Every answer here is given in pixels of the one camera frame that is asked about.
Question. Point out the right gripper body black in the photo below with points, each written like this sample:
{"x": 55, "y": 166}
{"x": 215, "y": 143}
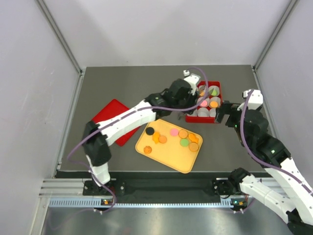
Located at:
{"x": 234, "y": 119}

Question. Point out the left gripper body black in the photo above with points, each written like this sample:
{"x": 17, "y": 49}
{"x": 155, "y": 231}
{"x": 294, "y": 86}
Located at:
{"x": 189, "y": 101}

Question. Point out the pink round cookie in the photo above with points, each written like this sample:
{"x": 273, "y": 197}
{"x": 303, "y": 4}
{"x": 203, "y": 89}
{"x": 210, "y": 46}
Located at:
{"x": 204, "y": 104}
{"x": 174, "y": 132}

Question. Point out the green round cookie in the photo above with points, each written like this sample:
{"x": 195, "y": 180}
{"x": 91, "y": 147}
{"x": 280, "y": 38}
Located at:
{"x": 184, "y": 142}
{"x": 214, "y": 92}

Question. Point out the red cookie box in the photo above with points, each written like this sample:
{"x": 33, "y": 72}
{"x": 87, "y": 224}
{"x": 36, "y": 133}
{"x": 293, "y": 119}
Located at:
{"x": 207, "y": 115}

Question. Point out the small tan round cookie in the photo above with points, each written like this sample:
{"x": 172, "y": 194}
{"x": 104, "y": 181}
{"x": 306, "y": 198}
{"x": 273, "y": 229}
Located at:
{"x": 162, "y": 139}

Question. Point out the red box lid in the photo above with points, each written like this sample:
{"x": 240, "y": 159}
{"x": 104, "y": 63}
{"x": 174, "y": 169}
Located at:
{"x": 112, "y": 109}

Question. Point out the metal tongs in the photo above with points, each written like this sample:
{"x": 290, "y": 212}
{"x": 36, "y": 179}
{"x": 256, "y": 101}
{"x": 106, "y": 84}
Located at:
{"x": 204, "y": 95}

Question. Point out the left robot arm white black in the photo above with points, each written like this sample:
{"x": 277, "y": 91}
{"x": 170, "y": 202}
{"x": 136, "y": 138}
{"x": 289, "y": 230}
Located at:
{"x": 98, "y": 137}

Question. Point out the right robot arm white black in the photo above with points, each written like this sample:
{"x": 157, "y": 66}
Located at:
{"x": 296, "y": 208}

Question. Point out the tan round biscuit top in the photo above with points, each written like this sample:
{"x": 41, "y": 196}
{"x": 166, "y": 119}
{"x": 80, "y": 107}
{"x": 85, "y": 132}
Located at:
{"x": 183, "y": 134}

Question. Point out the orange fish cookie right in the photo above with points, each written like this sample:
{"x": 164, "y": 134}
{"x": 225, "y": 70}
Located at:
{"x": 193, "y": 138}

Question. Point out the orange fish cookie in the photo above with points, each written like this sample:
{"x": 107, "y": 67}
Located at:
{"x": 193, "y": 138}
{"x": 155, "y": 137}

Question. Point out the tan round biscuit right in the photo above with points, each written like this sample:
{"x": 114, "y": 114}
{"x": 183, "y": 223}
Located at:
{"x": 193, "y": 147}

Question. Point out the yellow tray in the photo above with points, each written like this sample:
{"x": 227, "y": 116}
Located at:
{"x": 171, "y": 153}

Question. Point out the orange fish cookie left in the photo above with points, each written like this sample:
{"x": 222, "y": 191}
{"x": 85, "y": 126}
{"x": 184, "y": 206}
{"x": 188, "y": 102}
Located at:
{"x": 155, "y": 137}

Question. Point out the black round cookie left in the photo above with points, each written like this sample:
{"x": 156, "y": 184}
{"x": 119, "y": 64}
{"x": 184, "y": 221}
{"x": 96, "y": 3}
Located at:
{"x": 149, "y": 131}

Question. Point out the orange swirl cookie left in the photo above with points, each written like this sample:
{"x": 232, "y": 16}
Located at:
{"x": 147, "y": 150}

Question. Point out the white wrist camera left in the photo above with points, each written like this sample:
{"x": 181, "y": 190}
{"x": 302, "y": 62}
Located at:
{"x": 192, "y": 79}

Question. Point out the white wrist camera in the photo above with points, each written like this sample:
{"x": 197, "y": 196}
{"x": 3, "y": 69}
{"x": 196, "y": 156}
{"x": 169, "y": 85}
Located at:
{"x": 255, "y": 100}
{"x": 192, "y": 79}

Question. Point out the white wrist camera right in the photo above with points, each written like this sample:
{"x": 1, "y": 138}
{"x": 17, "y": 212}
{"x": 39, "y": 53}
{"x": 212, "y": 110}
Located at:
{"x": 255, "y": 100}

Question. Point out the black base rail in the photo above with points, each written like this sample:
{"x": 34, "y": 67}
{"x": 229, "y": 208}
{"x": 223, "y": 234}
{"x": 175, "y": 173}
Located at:
{"x": 146, "y": 187}

